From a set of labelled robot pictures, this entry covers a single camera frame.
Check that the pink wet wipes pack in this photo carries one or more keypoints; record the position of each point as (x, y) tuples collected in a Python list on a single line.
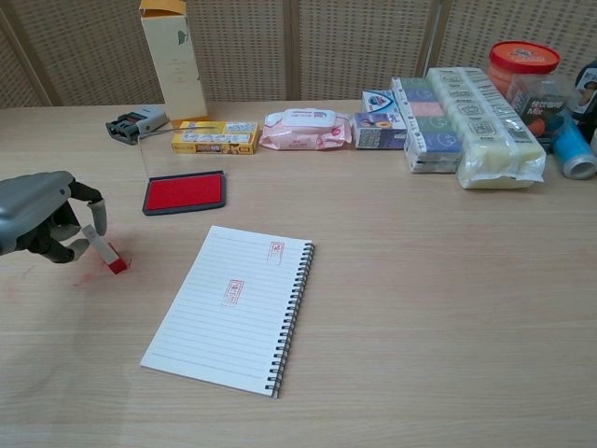
[(305, 130)]

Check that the red ink pad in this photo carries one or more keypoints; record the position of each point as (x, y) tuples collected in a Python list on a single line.
[(184, 192)]

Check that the flat yellow printed box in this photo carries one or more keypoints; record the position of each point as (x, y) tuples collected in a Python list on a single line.
[(214, 139)]

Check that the pale yellow wrapped pack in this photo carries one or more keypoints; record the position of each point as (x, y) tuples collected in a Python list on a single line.
[(490, 135)]

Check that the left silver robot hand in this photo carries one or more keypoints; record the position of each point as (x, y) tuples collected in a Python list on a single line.
[(32, 205)]

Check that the grey self-inking date stamper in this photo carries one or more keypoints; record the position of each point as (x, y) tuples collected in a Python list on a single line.
[(137, 122)]

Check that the tall yellow carton box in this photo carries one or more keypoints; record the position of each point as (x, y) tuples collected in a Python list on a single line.
[(175, 70)]

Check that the small red stamp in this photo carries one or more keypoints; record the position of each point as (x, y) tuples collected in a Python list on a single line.
[(109, 256)]

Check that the small purple box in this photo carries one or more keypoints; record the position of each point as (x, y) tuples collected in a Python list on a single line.
[(378, 131)]

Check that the blue cylindrical tube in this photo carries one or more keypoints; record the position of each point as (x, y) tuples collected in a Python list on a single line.
[(576, 149)]

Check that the white spiral notebook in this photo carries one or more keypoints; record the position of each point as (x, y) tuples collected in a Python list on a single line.
[(233, 308)]

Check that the wicker folding screen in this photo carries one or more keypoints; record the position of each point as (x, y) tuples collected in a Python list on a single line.
[(326, 46)]

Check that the clear jar orange lid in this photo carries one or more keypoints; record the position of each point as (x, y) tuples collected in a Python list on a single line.
[(527, 79)]

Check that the multicolour pocket tissue pack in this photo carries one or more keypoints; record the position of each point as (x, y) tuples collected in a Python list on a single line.
[(429, 126)]

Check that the white blue shield box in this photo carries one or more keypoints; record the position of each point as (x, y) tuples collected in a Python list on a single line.
[(379, 102)]

